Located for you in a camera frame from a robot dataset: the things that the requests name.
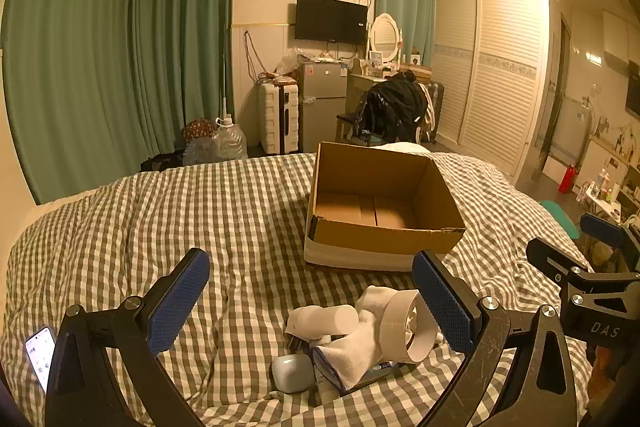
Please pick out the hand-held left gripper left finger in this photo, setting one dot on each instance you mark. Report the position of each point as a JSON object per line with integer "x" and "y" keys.
{"x": 180, "y": 302}

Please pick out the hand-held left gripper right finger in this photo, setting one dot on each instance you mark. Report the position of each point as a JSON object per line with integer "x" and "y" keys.
{"x": 442, "y": 302}

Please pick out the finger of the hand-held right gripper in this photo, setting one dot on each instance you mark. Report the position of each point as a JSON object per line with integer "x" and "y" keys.
{"x": 602, "y": 227}
{"x": 547, "y": 252}

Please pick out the beige tape roll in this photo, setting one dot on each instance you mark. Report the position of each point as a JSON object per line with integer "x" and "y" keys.
{"x": 395, "y": 322}

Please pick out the white sock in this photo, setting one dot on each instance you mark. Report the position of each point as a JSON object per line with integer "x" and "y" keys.
{"x": 320, "y": 319}
{"x": 360, "y": 347}

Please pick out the grey earbuds case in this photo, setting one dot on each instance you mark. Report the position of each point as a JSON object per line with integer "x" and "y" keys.
{"x": 292, "y": 372}

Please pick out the cardboard box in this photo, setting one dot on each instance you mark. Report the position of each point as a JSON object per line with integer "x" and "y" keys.
{"x": 370, "y": 167}

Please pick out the small table with bottles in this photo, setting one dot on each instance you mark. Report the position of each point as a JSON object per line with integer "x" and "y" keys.
{"x": 600, "y": 192}

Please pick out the green stool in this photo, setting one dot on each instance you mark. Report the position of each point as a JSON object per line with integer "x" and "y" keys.
{"x": 560, "y": 217}

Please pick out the red fire extinguisher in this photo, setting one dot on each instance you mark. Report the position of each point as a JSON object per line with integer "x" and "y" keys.
{"x": 567, "y": 179}

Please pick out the checkered blanket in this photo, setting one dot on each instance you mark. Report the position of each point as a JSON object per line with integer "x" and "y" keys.
{"x": 225, "y": 217}

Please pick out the smartphone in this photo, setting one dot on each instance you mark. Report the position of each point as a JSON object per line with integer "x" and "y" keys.
{"x": 41, "y": 357}

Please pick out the clear plastic bag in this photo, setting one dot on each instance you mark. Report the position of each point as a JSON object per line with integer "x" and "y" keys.
{"x": 200, "y": 152}

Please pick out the white pillow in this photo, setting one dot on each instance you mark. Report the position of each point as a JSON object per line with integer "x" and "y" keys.
{"x": 400, "y": 148}

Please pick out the clear water jug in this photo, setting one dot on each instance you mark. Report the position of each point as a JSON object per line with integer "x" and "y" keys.
{"x": 230, "y": 142}

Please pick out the brown patterned bag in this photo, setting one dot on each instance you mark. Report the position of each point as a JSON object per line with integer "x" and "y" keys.
{"x": 196, "y": 129}

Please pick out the dark suitcase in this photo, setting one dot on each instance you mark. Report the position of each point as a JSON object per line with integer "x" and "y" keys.
{"x": 436, "y": 112}

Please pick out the white louvred wardrobe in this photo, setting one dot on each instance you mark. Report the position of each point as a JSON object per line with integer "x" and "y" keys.
{"x": 500, "y": 72}

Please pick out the black jacket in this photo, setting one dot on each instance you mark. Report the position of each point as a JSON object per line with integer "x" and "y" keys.
{"x": 395, "y": 107}

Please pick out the dark chair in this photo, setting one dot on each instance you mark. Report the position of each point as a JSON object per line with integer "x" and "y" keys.
{"x": 346, "y": 122}

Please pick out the white suitcase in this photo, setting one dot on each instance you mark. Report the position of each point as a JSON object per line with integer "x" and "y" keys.
{"x": 275, "y": 117}

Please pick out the silver fridge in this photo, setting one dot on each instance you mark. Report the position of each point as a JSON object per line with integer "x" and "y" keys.
{"x": 322, "y": 107}

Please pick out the wooden dresser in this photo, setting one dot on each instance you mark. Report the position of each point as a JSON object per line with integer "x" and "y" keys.
{"x": 362, "y": 82}

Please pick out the white oval mirror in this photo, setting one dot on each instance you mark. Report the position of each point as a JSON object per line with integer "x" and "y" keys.
{"x": 385, "y": 34}

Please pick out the black television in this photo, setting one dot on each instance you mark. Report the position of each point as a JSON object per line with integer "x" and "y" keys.
{"x": 330, "y": 19}

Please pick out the small photo frame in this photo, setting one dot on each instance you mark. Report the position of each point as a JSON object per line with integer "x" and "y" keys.
{"x": 375, "y": 58}

